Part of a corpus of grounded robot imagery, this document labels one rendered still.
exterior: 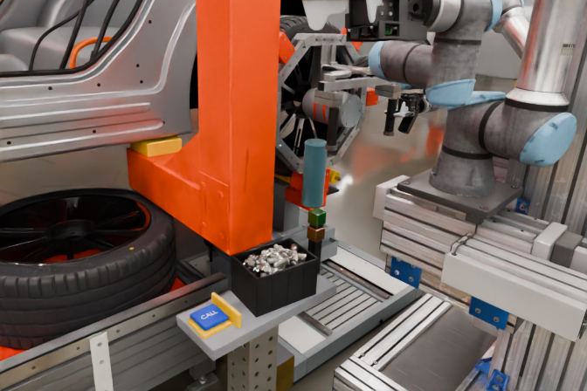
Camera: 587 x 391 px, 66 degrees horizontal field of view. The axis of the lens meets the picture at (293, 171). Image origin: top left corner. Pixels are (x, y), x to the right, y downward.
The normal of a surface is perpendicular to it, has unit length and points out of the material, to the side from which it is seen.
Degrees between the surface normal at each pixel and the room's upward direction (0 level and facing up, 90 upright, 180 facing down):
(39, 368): 90
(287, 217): 90
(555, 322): 90
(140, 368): 90
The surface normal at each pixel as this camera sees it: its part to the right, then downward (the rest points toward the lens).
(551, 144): 0.52, 0.43
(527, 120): -0.57, 0.25
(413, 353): 0.05, -0.94
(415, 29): 0.53, 0.18
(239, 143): 0.68, 0.28
